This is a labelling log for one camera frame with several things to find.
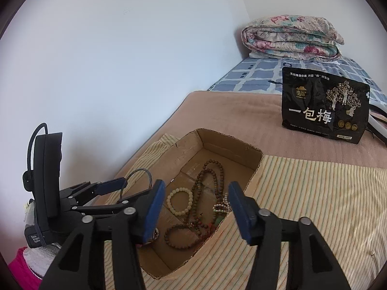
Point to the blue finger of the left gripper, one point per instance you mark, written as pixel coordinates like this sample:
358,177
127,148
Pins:
81,196
106,187

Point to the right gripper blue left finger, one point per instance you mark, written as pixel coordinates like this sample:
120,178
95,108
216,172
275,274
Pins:
80,261

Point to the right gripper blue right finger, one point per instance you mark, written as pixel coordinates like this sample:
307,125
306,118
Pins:
311,264

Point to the thin blue bangle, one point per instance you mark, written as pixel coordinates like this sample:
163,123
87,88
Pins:
133,177

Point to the red string green pendant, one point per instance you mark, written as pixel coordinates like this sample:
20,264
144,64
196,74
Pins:
214,223

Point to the white work glove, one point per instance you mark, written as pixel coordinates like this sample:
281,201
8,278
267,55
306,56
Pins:
39,259

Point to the yellow striped towel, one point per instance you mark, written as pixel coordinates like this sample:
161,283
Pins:
235,218

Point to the cardboard box tray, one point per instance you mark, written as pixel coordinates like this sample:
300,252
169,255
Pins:
196,170

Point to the pink brown blanket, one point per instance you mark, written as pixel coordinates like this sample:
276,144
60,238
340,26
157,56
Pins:
256,120

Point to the black snack bag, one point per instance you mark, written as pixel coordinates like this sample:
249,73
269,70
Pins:
327,106

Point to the blue checked bed sheet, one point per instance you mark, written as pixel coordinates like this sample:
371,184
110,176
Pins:
266,75

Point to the folded floral quilt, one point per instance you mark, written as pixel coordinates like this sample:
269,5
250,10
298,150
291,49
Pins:
293,36

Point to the pink strap wristwatch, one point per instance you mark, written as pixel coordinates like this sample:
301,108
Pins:
153,238

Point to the white ring light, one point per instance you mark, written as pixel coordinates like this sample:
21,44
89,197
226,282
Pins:
377,121

